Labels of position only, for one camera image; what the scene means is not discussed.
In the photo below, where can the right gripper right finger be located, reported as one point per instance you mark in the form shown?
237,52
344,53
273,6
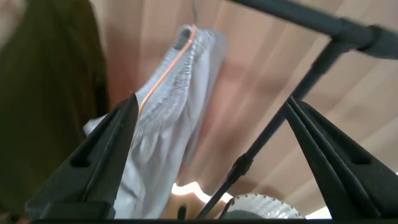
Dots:
342,177

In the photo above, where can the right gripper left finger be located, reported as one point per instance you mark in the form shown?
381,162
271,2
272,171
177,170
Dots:
77,189

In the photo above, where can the green printed shirt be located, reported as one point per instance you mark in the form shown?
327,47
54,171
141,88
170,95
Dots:
46,93

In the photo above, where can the pale grey shorts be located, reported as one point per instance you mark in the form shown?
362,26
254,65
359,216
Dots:
168,124

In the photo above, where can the pink clothes hanger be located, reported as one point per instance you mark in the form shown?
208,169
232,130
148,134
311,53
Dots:
168,71

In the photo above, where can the white laundry basket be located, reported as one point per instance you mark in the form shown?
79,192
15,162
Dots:
264,207

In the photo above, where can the black clothes rack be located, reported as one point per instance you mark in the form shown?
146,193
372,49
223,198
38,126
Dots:
311,15

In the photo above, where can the beige curtain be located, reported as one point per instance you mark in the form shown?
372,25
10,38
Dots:
264,77

